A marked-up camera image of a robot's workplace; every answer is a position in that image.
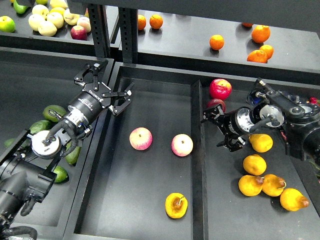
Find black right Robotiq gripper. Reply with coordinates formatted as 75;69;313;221
200;104;252;152

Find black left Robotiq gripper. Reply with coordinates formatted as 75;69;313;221
68;60;134;124

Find yellow pear with stem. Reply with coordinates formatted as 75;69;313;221
165;192;188;219

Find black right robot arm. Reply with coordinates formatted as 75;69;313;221
202;78;320;164

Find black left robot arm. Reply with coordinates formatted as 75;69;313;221
0;60;133;240

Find yellow pear top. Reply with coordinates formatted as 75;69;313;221
248;133;274;153

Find yellow pear upper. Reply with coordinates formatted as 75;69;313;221
242;154;267;176

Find yellow pear lower middle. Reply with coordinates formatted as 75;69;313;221
262;174;287;197

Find pale yellow pear right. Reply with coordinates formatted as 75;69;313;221
63;9;80;26

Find pale yellow pear front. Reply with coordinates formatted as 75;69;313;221
38;20;57;37

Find pale yellow pear centre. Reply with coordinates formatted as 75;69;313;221
46;12;65;29

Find yellow pear lower right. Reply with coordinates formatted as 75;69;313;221
280;188;310;212

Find pale yellow pear left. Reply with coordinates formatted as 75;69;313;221
28;14;46;32

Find dark red apple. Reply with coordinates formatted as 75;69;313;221
206;98;226;112

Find large red apple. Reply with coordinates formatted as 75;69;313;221
209;78;232;101

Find pink apple right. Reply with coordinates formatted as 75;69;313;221
171;133;194;157

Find pink apple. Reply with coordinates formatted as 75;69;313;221
171;133;194;157
129;127;153;151

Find pink apple left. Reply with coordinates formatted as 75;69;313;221
129;127;153;151

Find red apple on shelf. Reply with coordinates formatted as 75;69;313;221
70;25;88;41

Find pink peach on shelf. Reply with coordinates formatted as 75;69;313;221
77;16;92;33

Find black left tray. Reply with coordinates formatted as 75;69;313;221
0;47;110;240

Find orange half hidden left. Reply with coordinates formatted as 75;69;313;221
137;14;147;31

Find orange right front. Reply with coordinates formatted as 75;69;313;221
247;49;268;63

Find orange on shelf left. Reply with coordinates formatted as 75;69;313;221
149;14;164;30

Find orange on shelf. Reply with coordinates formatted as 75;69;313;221
149;14;164;30
209;34;225;51

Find orange on shelf centre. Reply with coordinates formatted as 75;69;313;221
209;34;225;51

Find orange right small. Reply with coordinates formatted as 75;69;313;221
259;44;274;60

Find black angled tray divider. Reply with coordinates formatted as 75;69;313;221
291;158;320;190

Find red chili peppers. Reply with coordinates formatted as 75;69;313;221
309;97;320;105

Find black perforated shelf post right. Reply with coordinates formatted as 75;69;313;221
118;7;138;64

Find black perforated shelf post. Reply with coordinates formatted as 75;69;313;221
87;3;111;58
118;7;138;64

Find black perforated shelf post left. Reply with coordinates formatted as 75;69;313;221
87;3;111;58

